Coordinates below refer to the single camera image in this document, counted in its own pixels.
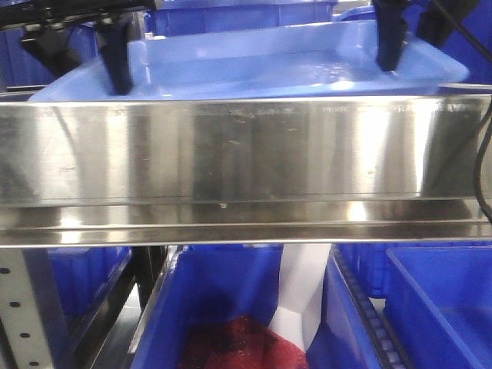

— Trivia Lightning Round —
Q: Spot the white perforated shelf post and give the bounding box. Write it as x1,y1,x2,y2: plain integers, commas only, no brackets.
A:
1,248,55,368

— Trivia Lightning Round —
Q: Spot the blue storage bin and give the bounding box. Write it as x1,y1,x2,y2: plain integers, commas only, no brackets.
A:
131,245,284,368
307,246,491,368

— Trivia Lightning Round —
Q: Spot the red mesh bag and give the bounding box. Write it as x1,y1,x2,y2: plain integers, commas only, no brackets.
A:
178,314,309,368

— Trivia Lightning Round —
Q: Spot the blue storage bin centre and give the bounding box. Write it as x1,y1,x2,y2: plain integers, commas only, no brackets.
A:
131,245,284,368

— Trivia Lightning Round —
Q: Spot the blue plastic tray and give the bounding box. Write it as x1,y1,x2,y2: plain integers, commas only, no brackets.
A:
28,18,470,102

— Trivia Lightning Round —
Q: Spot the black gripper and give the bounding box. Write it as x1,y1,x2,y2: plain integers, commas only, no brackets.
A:
1,0,158,95

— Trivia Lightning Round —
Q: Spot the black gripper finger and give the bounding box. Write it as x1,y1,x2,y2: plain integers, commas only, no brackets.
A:
415,0,479,48
372,0,408,71

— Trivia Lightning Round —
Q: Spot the stainless steel shelf rail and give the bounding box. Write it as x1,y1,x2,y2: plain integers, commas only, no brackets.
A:
1,94,491,247

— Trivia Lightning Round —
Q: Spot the black roller track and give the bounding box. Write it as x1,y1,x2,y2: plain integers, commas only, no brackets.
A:
331,246,407,368

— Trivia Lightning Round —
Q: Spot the blue storage bin right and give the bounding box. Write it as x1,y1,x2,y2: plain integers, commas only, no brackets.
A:
307,246,491,368

